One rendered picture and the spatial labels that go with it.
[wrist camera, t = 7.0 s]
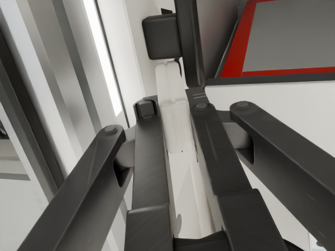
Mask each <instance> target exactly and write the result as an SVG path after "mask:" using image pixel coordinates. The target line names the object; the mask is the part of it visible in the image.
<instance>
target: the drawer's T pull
mask: <svg viewBox="0 0 335 251"><path fill-rule="evenodd" d="M174 6H175V13H169V14H161V15H153V16H148V17H146V18H145V19H143V22H142V25H143V30H144V35H145V40H146V45H147V50H148V55H149V58H150V59H151V60H160V59H174V58H181V57H182V61H183V68H184V75H185V81H186V85H187V87H188V88H195V87H201V88H202V87H203V86H204V83H205V75H204V66H203V57H202V48H201V39H200V30H199V21H198V12H197V3H196V0H174Z"/></svg>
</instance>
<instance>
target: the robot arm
mask: <svg viewBox="0 0 335 251"><path fill-rule="evenodd" d="M155 70H156V81H157V93H158V94H157V95H154V96H148V97H143V98H142V99H141V100H139V101H137V102H135V103H134V104H133V109H134V113H135V117H136V124H135V125H134V126H132V127H130V128H128V129H125V130H124V128H123V127H122V126H121V125H108V126H106V127H104V128H102V129H101V130H100V131H99V132H98V133H97V135H96V136H95V138H94V139H93V141H92V142H91V143H90V145H89V146H88V148H87V149H86V151H85V152H84V154H83V155H82V157H81V158H80V159H79V161H78V162H77V164H76V165H75V167H74V168H73V170H72V171H71V172H70V174H69V175H68V177H67V178H66V180H65V181H64V183H63V184H62V185H61V187H60V188H59V190H58V191H57V193H56V194H55V196H54V197H53V199H52V200H51V201H50V203H49V204H48V206H47V207H46V209H45V210H44V212H43V213H42V214H41V216H40V217H39V219H38V220H37V222H36V223H35V225H34V226H33V227H32V229H31V230H30V232H29V233H28V235H27V236H26V238H25V239H24V241H23V242H22V243H21V245H20V246H19V248H18V249H17V251H101V250H102V247H103V245H104V243H105V240H106V238H107V235H108V233H109V231H110V228H111V226H112V223H113V221H114V218H115V216H116V214H117V211H118V209H119V206H120V204H121V202H122V199H123V197H124V194H125V192H126V189H127V187H128V185H129V182H130V180H131V178H132V175H133V192H132V209H131V210H128V211H127V217H126V231H125V245H124V251H304V250H303V249H301V248H300V247H298V246H296V245H295V244H293V243H291V242H290V241H288V240H286V239H283V238H282V236H281V234H280V232H279V230H278V228H277V226H276V224H275V222H274V220H273V218H272V216H271V214H270V212H269V210H268V207H267V205H266V203H265V201H264V199H263V197H262V195H261V193H260V191H259V190H258V189H257V188H254V189H253V188H252V186H251V184H250V182H249V180H248V178H247V175H246V173H245V171H244V169H243V167H242V165H241V162H240V160H241V161H242V162H243V163H244V164H245V165H246V167H247V168H248V169H249V170H250V171H251V172H252V173H253V174H254V175H255V176H256V177H257V178H258V179H259V180H260V181H261V182H262V183H263V184H264V185H265V186H266V188H267V189H268V190H269V191H270V192H271V193H272V194H273V195H274V196H275V197H276V198H277V199H278V200H279V201H280V202H281V203H282V204H283V205H284V206H285V207H286V209H287V210H288V211H289V212H290V213H291V214H292V215H293V216H294V217H295V218H296V219H297V220H298V221H299V222H300V223H301V224H302V225H303V226H304V227H305V228H306V230H307V231H308V232H309V233H310V234H311V235H312V236H313V237H314V238H315V239H316V240H317V241H318V242H319V243H320V244H321V245H322V246H323V247H324V248H325V250H326V251H335V157H333V156H332V155H330V154H329V153H327V152H326V151H324V150H323V149H321V148H320V147H318V146H317V145H315V144H314V143H312V142H311V141H309V140H308V139H307V138H305V137H304V136H302V135H301V134H299V133H298V132H296V131H295V130H293V129H292V128H290V127H289V126H287V125H286V124H284V123H283V122H281V121H280V120H278V119H277V118H275V117H274V116H272V115H271V114H269V113H268V112H266V111H265V110H263V109H262V108H260V107H259V106H258V105H256V104H255V103H252V102H248V101H239V102H235V103H233V104H232V105H230V108H229V111H220V110H216V108H215V106H214V105H213V104H211V103H210V102H209V100H208V97H207V95H206V93H205V91H204V89H203V88H201V87H195V88H189V89H184V85H183V82H182V79H181V75H180V72H179V69H178V65H177V62H175V61H174V60H173V61H168V62H167V63H166V64H164V62H162V63H157V64H156V65H155ZM194 148H195V152H196V159H197V162H198V163H199V167H200V171H201V175H202V179H203V183H204V186H205V190H206V194H207V198H208V202H209V206H210V210H211V214H212V218H213V222H214V226H215V230H216V233H214V234H211V235H208V236H206V237H203V238H201V239H183V238H179V236H178V228H177V220H176V212H175V204H174V196H173V188H172V180H171V172H170V164H169V156H168V153H170V154H175V153H180V152H179V151H182V150H183V151H184V152H186V151H192V150H193V149H194Z"/></svg>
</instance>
